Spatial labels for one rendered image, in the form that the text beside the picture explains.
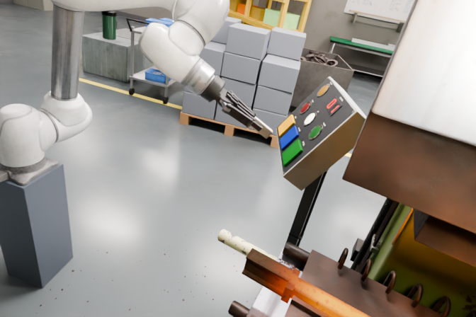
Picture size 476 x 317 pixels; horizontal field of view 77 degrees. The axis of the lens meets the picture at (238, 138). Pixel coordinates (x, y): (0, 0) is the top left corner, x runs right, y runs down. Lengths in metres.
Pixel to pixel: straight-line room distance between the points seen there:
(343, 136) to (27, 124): 1.12
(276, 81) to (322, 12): 5.21
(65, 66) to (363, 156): 1.22
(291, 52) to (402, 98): 2.95
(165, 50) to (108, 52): 3.56
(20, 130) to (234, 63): 2.00
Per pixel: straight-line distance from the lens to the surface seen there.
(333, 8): 7.97
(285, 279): 0.56
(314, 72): 3.98
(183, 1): 0.89
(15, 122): 1.37
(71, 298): 1.78
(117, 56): 4.29
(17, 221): 1.59
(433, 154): 0.33
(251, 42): 2.85
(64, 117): 1.45
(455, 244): 0.43
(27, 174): 1.46
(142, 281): 1.79
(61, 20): 1.32
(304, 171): 0.90
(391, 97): 0.26
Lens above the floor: 1.44
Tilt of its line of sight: 27 degrees down
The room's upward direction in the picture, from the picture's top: 11 degrees clockwise
